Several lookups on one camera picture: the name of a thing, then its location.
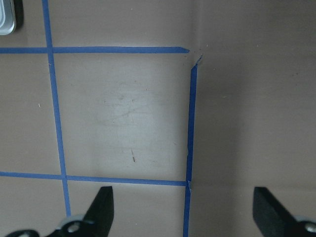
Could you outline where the white digital kitchen scale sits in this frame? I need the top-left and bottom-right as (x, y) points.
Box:
(0, 0), (16, 36)

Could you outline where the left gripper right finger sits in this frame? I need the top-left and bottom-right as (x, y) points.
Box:
(252, 187), (316, 237)

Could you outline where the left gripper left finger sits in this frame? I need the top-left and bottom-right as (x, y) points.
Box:
(4, 186), (115, 237)

